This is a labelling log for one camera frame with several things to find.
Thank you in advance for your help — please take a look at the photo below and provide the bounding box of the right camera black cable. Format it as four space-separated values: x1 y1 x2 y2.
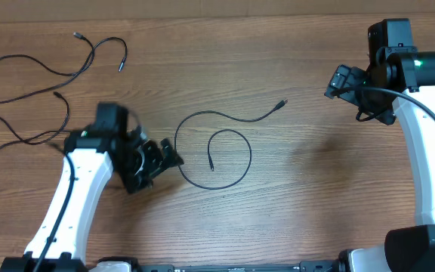
330 85 435 182

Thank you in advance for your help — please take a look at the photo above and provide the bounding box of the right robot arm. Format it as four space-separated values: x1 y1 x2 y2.
325 18 435 271

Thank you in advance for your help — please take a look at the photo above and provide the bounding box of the camera black cable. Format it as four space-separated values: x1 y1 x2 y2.
330 85 435 182
32 143 77 272

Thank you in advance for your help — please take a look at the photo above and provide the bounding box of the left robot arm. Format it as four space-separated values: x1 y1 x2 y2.
0 103 184 271

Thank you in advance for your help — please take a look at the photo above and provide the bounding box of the thick black usb cable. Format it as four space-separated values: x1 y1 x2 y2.
0 91 75 156

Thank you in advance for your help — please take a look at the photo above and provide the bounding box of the long thin black cable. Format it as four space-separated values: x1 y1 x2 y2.
174 98 289 190

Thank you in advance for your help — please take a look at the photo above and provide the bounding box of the left camera black cable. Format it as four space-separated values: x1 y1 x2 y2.
32 143 77 272

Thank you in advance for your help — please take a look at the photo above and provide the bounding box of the black base frame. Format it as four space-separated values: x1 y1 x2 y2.
88 250 351 272

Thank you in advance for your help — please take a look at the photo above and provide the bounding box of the short black usb cable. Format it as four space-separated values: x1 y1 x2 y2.
0 31 128 105

